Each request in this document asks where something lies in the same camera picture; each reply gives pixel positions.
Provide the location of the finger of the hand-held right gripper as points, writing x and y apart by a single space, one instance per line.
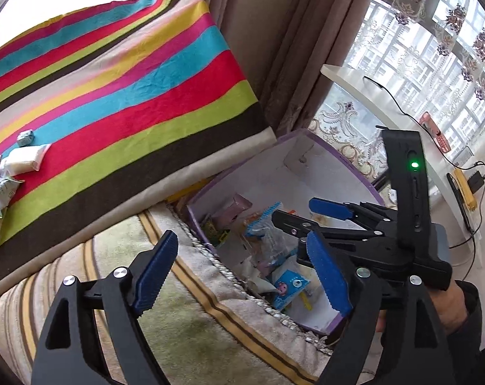
326 206
294 222

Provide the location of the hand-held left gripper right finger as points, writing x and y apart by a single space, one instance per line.
330 276

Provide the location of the black slim device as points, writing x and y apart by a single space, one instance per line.
460 204

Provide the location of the purple cardboard box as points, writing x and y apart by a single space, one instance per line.
326 168

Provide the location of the person's right hand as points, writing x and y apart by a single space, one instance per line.
446 308

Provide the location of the clear snack packet blue edge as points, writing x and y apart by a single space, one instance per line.
278 244

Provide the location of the pink phone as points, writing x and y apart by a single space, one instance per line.
434 132

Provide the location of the striped colourful blanket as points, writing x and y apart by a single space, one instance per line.
126 100

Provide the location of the yellow box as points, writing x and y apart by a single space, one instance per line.
464 190

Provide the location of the white desk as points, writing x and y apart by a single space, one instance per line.
386 100

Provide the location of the small green silver packet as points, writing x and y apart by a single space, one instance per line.
26 138

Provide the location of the silver green snack packet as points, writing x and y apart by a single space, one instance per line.
4 194

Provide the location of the beige striped plush cushion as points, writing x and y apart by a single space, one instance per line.
210 329

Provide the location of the mauve embroidered curtain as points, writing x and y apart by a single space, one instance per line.
266 48

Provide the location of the black charger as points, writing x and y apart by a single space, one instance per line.
476 180

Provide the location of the person's right forearm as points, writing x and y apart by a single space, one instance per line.
478 349

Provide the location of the blue packet pink print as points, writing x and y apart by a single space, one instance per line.
288 286

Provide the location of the cream snack packet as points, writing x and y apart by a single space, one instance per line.
26 159

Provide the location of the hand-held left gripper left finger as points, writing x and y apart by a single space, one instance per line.
154 276

